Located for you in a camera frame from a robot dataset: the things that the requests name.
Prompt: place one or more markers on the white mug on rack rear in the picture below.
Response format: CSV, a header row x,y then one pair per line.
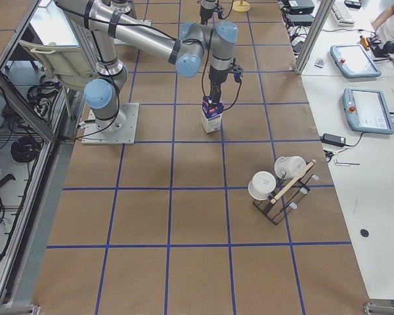
x,y
289,167

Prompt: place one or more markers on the black power adapter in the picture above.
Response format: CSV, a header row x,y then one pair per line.
x,y
333,140

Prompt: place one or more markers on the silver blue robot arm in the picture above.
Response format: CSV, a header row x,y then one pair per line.
x,y
207,9
207,44

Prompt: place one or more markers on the black power box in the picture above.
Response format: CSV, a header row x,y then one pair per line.
x,y
299,6

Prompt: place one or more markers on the white mug on rack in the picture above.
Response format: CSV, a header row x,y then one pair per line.
x,y
261,185
289,167

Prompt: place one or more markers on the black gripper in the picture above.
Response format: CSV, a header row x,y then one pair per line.
x,y
217,78

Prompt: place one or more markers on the scissors with black handle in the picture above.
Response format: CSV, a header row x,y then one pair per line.
x,y
329,154

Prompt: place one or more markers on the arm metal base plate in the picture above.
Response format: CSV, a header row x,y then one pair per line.
x,y
144,22
122,131

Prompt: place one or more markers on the teach pendant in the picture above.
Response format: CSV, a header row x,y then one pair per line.
x,y
353,61
367,111

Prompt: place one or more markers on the aluminium frame post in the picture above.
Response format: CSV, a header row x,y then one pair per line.
x,y
315,29

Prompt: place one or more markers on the white keyboard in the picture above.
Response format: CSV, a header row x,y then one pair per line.
x,y
341,15

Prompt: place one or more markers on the lower teach pendant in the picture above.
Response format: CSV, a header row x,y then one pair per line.
x,y
367,111

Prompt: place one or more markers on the blue white milk carton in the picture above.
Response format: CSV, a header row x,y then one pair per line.
x,y
211,115

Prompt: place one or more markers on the white mug on rack front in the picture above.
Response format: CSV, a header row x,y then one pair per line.
x,y
261,185

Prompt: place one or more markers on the black wooden mug rack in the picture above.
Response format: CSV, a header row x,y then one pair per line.
x,y
286,196

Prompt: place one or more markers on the metal allen key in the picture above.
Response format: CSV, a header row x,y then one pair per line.
x,y
340,163

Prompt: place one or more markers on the yellow wooden stand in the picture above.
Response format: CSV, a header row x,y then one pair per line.
x,y
241,6

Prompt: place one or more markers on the upper teach pendant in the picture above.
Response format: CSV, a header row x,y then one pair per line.
x,y
353,61

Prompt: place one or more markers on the black round cap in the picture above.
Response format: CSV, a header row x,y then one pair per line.
x,y
364,233

